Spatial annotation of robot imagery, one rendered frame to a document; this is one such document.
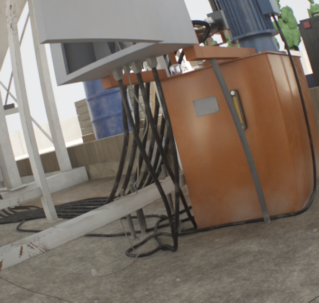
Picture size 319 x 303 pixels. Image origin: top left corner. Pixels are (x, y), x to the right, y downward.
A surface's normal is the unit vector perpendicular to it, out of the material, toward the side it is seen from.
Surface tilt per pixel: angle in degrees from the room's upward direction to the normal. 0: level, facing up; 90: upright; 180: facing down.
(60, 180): 90
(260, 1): 90
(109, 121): 90
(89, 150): 90
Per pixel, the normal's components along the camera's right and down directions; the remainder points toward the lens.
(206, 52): 0.76, -0.18
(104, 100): -0.02, 0.05
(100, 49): -0.61, 0.19
